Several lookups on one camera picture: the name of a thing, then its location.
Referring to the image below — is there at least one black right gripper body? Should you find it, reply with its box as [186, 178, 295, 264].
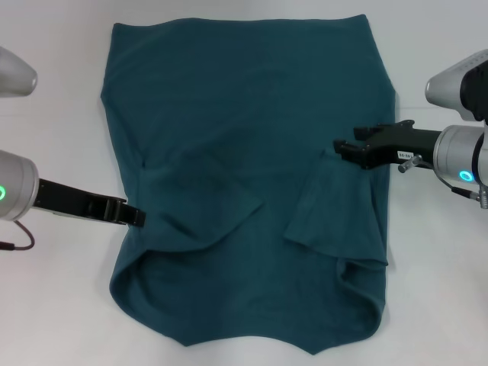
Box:
[364, 120, 444, 171]

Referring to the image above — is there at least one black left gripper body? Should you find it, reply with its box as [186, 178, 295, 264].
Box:
[34, 178, 114, 224]

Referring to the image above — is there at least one teal blue shirt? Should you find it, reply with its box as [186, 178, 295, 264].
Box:
[99, 14, 400, 344]

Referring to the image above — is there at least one silver elbow plug grey cable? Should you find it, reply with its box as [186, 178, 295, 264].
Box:
[397, 153, 436, 174]

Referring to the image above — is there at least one dark cable with red sleeve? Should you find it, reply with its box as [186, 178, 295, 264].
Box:
[0, 220, 36, 252]

